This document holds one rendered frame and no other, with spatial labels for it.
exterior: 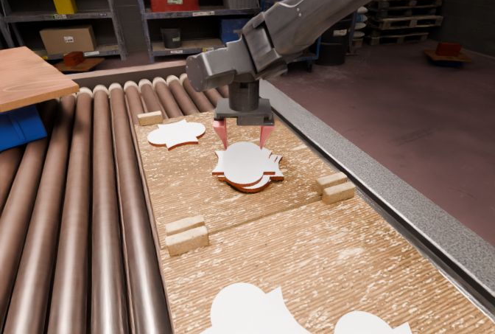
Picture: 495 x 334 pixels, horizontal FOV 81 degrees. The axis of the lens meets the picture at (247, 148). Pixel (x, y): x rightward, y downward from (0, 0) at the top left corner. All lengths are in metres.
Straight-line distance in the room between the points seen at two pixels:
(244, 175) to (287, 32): 0.26
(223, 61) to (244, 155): 0.20
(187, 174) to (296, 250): 0.26
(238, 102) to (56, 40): 4.58
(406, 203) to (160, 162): 0.48
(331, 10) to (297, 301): 0.35
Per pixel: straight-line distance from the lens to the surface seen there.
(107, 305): 0.46
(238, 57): 0.47
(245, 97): 0.52
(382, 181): 0.65
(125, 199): 0.60
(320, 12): 0.38
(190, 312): 0.41
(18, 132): 0.86
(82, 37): 4.95
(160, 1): 4.58
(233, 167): 0.55
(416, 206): 0.62
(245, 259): 0.44
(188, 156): 0.64
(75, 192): 0.65
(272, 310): 0.40
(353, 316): 0.41
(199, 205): 0.52
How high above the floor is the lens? 1.30
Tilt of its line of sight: 33 degrees down
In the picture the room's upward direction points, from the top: straight up
